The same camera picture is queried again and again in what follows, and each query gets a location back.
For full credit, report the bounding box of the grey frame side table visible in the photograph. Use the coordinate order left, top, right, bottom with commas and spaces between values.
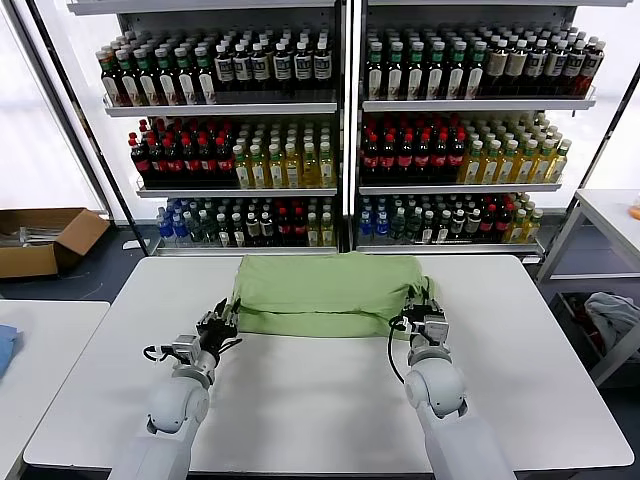
535, 188, 640, 287

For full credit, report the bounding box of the red cap cola bottle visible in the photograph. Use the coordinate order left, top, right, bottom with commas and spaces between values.
448, 131, 469, 184
277, 208, 293, 248
292, 208, 308, 248
216, 137, 236, 186
362, 131, 382, 184
200, 137, 220, 186
397, 131, 416, 184
431, 131, 451, 184
496, 204, 514, 241
165, 139, 185, 186
182, 138, 203, 186
414, 131, 434, 184
130, 139, 152, 185
379, 131, 399, 184
148, 139, 169, 186
480, 205, 498, 241

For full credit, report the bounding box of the grey metal parts bundle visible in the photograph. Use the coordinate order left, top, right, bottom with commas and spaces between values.
0, 227, 61, 248

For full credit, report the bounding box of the black slanted pole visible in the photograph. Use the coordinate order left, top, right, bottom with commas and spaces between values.
27, 0, 152, 254
542, 64, 640, 259

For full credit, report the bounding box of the red cloth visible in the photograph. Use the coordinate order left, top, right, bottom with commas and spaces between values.
574, 298, 601, 346

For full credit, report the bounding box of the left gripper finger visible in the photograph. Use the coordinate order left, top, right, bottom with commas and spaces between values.
195, 298, 230, 330
223, 297, 244, 330

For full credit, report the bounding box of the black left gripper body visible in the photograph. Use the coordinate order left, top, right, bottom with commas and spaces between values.
196, 314, 239, 360

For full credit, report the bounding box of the grey metal shelving unit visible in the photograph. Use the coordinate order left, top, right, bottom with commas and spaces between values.
349, 0, 632, 264
67, 0, 354, 258

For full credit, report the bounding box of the blue folded cloth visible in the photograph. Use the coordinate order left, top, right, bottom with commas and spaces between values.
0, 324, 25, 382

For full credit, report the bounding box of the brown cardboard box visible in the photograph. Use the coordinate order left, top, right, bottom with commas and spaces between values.
0, 208, 112, 280

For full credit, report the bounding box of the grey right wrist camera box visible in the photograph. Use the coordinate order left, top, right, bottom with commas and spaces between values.
422, 314, 451, 347

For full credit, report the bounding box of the grey blue crumpled cloth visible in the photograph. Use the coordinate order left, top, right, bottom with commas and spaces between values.
584, 292, 640, 360

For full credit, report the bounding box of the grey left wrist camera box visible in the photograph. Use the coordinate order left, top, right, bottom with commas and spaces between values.
171, 334, 202, 365

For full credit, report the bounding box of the grey metal frame bar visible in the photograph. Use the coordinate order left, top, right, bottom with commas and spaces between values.
592, 319, 640, 389

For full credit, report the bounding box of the green cap tea bottle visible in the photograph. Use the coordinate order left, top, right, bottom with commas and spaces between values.
447, 42, 469, 100
386, 42, 407, 100
119, 49, 144, 108
467, 42, 489, 99
367, 42, 387, 100
427, 42, 448, 100
101, 48, 125, 108
157, 47, 181, 107
407, 42, 428, 100
139, 48, 162, 108
177, 46, 200, 107
196, 45, 219, 106

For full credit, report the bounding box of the black left camera cable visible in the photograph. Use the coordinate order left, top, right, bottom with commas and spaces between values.
143, 343, 175, 363

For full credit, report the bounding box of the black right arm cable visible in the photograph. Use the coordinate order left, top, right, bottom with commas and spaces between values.
387, 315, 416, 387

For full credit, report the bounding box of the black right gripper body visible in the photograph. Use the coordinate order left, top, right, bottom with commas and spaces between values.
401, 304, 447, 336

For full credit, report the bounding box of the black storage bin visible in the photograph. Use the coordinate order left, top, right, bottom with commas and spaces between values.
556, 292, 609, 372

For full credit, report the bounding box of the green polo shirt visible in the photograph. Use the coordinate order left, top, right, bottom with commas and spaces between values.
232, 252, 444, 342

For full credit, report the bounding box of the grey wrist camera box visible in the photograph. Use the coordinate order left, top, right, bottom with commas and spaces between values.
422, 314, 451, 347
171, 334, 202, 365

